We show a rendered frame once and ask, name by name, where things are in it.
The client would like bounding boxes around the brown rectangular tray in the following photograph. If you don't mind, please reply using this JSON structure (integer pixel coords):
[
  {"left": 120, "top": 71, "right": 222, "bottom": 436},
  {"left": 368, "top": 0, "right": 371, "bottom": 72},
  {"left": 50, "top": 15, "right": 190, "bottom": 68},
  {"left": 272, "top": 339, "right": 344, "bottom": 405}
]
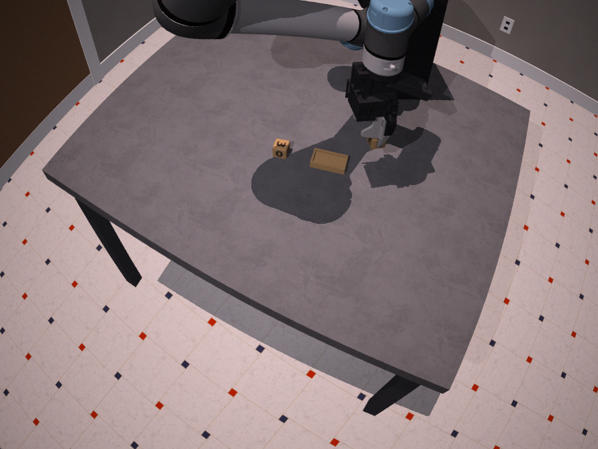
[{"left": 310, "top": 148, "right": 348, "bottom": 175}]

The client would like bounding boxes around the wooden calendar cube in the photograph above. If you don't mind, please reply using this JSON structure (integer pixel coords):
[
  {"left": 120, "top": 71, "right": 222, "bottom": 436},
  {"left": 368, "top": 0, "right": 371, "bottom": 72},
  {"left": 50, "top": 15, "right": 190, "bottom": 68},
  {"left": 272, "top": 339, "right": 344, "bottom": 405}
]
[
  {"left": 367, "top": 138, "right": 386, "bottom": 149},
  {"left": 273, "top": 138, "right": 290, "bottom": 159}
]

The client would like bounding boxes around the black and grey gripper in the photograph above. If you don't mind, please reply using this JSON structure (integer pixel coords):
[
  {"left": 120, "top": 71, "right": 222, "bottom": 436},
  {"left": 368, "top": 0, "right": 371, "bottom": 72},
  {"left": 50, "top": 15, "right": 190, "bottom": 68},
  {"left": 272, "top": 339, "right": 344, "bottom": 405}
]
[{"left": 345, "top": 62, "right": 401, "bottom": 148}]

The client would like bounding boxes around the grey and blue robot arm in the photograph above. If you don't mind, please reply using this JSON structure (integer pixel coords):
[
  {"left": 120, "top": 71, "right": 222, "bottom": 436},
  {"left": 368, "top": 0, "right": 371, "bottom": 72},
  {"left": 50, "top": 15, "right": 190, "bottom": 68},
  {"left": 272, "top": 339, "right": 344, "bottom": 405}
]
[{"left": 153, "top": 0, "right": 434, "bottom": 101}]

